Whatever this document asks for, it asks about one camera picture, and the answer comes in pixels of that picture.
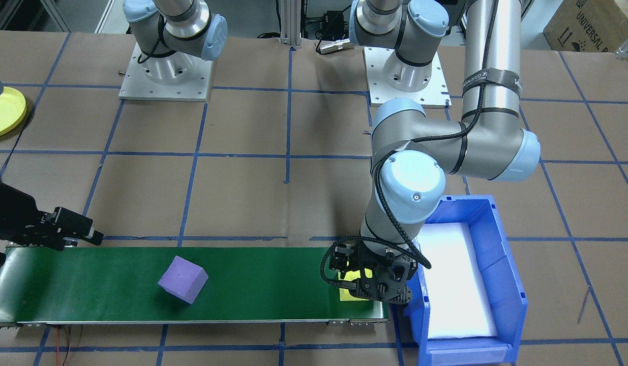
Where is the white foam pad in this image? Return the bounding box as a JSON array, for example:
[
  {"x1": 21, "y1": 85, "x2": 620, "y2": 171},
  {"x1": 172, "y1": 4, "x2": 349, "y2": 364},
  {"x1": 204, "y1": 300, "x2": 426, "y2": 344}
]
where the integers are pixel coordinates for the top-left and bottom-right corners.
[{"x1": 418, "y1": 222, "x2": 499, "y2": 340}]

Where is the yellow round plate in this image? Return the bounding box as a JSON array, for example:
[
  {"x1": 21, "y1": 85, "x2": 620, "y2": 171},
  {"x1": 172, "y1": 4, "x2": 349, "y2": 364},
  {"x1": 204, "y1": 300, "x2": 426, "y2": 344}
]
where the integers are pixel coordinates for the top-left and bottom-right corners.
[{"x1": 0, "y1": 86, "x2": 28, "y2": 139}]

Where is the thin red wire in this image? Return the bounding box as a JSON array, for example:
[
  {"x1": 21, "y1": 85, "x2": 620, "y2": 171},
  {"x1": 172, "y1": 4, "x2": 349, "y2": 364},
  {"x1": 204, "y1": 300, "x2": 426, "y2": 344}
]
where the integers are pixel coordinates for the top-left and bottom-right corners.
[{"x1": 53, "y1": 325, "x2": 73, "y2": 366}]

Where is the black electronics box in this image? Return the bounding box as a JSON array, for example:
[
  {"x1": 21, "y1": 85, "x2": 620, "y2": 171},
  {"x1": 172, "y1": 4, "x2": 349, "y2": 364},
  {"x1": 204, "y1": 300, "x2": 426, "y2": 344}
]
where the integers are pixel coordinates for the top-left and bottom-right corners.
[{"x1": 321, "y1": 10, "x2": 351, "y2": 37}]

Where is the purple foam cube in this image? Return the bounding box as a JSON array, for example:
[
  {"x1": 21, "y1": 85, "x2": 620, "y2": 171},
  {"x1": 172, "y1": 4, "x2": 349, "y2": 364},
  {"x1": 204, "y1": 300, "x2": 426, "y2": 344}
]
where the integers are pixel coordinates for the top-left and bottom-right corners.
[{"x1": 158, "y1": 256, "x2": 209, "y2": 304}]

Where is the brown cardboard box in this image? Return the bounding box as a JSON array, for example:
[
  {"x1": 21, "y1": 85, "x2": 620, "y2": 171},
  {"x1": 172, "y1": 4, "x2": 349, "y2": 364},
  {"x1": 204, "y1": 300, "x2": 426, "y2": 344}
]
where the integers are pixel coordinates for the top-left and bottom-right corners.
[{"x1": 543, "y1": 0, "x2": 628, "y2": 54}]

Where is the blue plastic storage bin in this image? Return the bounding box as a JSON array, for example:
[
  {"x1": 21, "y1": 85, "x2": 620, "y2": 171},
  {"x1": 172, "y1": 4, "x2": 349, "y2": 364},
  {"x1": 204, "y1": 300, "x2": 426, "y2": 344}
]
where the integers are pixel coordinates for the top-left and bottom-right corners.
[{"x1": 403, "y1": 195, "x2": 529, "y2": 366}]

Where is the green conveyor belt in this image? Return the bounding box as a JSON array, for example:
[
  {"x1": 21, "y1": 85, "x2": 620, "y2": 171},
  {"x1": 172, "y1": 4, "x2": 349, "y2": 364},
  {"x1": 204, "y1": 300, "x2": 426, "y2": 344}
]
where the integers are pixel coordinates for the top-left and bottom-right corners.
[{"x1": 0, "y1": 244, "x2": 391, "y2": 328}]

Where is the silver metal plug connector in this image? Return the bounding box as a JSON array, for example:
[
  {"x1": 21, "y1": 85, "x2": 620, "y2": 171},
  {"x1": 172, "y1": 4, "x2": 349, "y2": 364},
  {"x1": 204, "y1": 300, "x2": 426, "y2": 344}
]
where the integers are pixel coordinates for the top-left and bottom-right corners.
[{"x1": 316, "y1": 40, "x2": 355, "y2": 54}]

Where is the black braided cable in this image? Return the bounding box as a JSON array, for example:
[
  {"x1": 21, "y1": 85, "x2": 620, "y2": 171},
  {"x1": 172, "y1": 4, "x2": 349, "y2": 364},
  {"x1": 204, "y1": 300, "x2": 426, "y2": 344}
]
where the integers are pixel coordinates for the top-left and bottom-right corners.
[
  {"x1": 320, "y1": 0, "x2": 499, "y2": 291},
  {"x1": 137, "y1": 14, "x2": 178, "y2": 65}
]

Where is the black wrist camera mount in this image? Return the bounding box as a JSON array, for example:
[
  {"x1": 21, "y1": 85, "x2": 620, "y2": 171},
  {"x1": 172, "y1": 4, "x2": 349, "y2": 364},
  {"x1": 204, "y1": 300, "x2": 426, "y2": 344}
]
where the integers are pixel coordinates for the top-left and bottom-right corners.
[{"x1": 344, "y1": 267, "x2": 413, "y2": 307}]

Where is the yellow foam cube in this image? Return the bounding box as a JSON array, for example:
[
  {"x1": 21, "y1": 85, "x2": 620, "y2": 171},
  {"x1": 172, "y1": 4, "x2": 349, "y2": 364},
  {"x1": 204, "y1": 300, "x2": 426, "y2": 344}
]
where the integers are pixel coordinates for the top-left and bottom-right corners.
[{"x1": 339, "y1": 269, "x2": 374, "y2": 301}]

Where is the aluminium extrusion post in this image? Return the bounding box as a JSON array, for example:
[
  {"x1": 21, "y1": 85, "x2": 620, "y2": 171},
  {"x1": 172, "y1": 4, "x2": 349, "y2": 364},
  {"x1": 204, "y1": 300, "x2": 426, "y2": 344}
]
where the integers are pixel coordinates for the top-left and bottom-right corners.
[{"x1": 278, "y1": 0, "x2": 304, "y2": 47}]

